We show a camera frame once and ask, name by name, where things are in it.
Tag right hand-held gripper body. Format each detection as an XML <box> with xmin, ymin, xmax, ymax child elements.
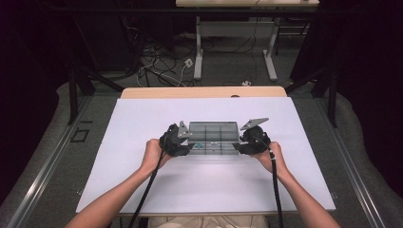
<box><xmin>239</xmin><ymin>117</ymin><xmax>272</xmax><ymax>156</ymax></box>

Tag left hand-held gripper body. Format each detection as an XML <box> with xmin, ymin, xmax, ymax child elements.
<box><xmin>159</xmin><ymin>120</ymin><xmax>195</xmax><ymax>158</ymax></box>

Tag clear grey compartment box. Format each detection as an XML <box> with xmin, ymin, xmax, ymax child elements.
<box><xmin>188</xmin><ymin>121</ymin><xmax>241</xmax><ymax>157</ymax></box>

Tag person's right hand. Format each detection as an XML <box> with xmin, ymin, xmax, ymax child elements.
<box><xmin>252</xmin><ymin>141</ymin><xmax>289</xmax><ymax>179</ymax></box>

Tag person's left hand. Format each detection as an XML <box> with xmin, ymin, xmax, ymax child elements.
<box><xmin>140</xmin><ymin>138</ymin><xmax>174</xmax><ymax>175</ymax></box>

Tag light wooden table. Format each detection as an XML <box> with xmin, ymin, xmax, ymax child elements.
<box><xmin>120</xmin><ymin>85</ymin><xmax>288</xmax><ymax>100</ymax></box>

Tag white power strip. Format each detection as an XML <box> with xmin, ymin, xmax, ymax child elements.
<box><xmin>156</xmin><ymin>71</ymin><xmax>183</xmax><ymax>87</ymax></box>

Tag person's beige trousers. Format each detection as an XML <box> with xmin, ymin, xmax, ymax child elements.
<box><xmin>147</xmin><ymin>215</ymin><xmax>270</xmax><ymax>228</ymax></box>

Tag black metal stand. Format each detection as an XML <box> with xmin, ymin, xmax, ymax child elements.
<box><xmin>284</xmin><ymin>61</ymin><xmax>338</xmax><ymax>128</ymax></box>
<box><xmin>67</xmin><ymin>18</ymin><xmax>125</xmax><ymax>126</ymax></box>

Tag black curtain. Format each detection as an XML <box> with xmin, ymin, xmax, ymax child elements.
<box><xmin>289</xmin><ymin>0</ymin><xmax>403</xmax><ymax>198</ymax></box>
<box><xmin>0</xmin><ymin>0</ymin><xmax>72</xmax><ymax>203</ymax></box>

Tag white-legged desk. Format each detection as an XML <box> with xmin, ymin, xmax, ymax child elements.
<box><xmin>175</xmin><ymin>0</ymin><xmax>320</xmax><ymax>82</ymax></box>

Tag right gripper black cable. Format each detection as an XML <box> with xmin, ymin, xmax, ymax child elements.
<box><xmin>251</xmin><ymin>135</ymin><xmax>284</xmax><ymax>228</ymax></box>

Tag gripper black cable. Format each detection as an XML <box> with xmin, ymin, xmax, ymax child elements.
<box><xmin>127</xmin><ymin>150</ymin><xmax>166</xmax><ymax>228</ymax></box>
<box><xmin>251</xmin><ymin>135</ymin><xmax>284</xmax><ymax>228</ymax></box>

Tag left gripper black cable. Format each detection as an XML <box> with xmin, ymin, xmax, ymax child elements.
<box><xmin>127</xmin><ymin>150</ymin><xmax>166</xmax><ymax>228</ymax></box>

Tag tangle of floor cables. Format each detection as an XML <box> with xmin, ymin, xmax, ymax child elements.
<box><xmin>122</xmin><ymin>15</ymin><xmax>203</xmax><ymax>88</ymax></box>

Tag aluminium floor rail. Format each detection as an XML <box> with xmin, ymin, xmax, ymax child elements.
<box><xmin>6</xmin><ymin>94</ymin><xmax>93</xmax><ymax>228</ymax></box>
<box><xmin>317</xmin><ymin>97</ymin><xmax>388</xmax><ymax>228</ymax></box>

